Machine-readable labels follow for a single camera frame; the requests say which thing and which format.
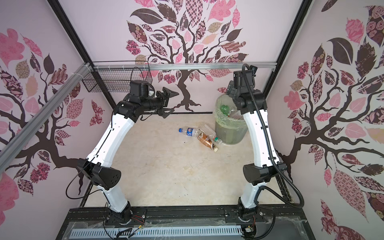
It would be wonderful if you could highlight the black corrugated cable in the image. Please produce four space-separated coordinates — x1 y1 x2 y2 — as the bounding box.
241 63 305 209

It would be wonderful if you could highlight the clear bottle green-red cap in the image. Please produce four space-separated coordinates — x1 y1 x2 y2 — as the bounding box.
200 124 223 146

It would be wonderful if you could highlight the black frame rail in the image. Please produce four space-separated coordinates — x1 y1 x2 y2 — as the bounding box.
263 0 314 99

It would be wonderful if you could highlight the clear Pepsi bottle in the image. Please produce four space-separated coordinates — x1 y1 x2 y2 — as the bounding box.
179 128 201 138

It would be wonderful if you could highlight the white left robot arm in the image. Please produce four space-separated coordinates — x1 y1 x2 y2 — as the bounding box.
78 81 178 215

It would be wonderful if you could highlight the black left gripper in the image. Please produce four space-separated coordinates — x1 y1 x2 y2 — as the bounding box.
140 86 179 118

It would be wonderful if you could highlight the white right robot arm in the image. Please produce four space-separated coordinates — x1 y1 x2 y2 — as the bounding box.
226 69 287 209

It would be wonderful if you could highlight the orange tea bottle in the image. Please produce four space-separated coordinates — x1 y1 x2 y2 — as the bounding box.
198 133 218 153

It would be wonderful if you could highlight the wire mesh waste bin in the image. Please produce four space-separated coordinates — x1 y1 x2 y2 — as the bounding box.
214 93 250 145

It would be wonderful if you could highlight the white slotted cable duct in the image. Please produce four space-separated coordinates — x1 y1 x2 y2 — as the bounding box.
68 226 242 240

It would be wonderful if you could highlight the aluminium left wall rail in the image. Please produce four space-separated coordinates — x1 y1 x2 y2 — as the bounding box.
1 63 92 173

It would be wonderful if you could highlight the black wire wall basket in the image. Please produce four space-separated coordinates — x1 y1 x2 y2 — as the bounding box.
82 60 153 93

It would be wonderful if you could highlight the green Sprite bottle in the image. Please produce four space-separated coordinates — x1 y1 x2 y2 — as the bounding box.
220 105 232 117

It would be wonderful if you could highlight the aluminium wall rail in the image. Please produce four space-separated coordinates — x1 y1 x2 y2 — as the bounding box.
93 61 277 71
1 63 92 173

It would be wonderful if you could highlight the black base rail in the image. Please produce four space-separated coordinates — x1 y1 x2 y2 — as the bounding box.
65 204 306 226

